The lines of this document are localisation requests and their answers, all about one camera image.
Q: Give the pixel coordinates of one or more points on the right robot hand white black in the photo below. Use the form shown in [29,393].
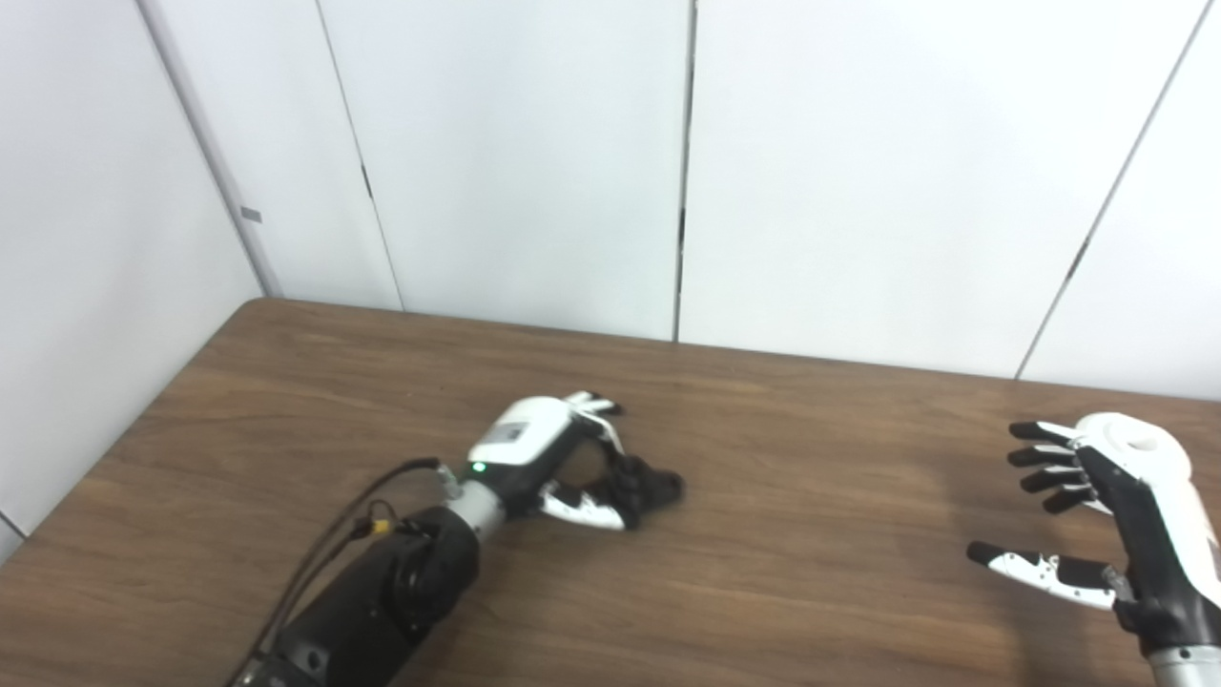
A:
[1159,563]

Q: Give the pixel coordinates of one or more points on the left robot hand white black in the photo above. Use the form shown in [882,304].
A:
[525,444]

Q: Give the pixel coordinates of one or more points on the black holder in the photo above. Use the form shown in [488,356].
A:
[663,485]

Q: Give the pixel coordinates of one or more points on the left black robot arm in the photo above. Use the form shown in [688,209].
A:
[382,601]

